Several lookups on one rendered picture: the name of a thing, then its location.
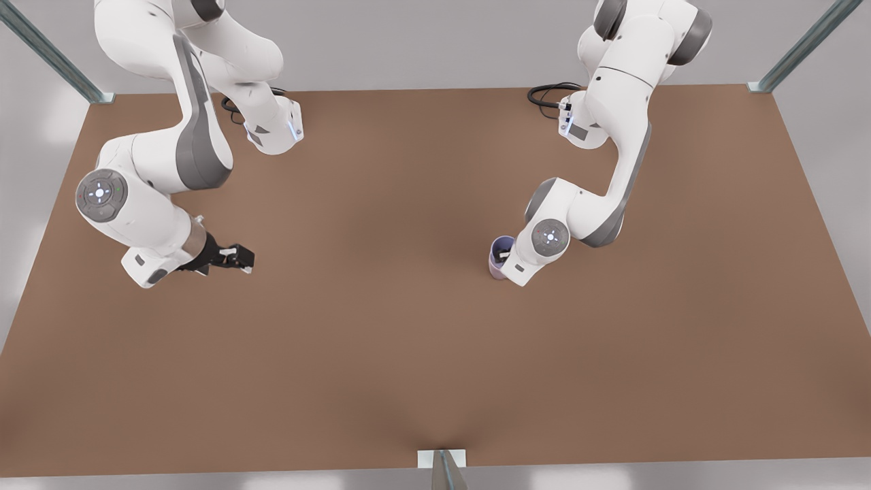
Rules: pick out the purple cup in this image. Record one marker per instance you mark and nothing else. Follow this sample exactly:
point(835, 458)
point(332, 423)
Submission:
point(496, 262)

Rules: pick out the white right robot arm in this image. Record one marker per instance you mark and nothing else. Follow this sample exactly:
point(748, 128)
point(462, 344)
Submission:
point(153, 163)

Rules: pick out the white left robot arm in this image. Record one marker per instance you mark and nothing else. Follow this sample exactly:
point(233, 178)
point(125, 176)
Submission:
point(622, 102)

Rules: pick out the silver frame post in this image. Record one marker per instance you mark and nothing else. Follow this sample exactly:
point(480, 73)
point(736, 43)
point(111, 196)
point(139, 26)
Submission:
point(54, 58)
point(803, 44)
point(446, 469)

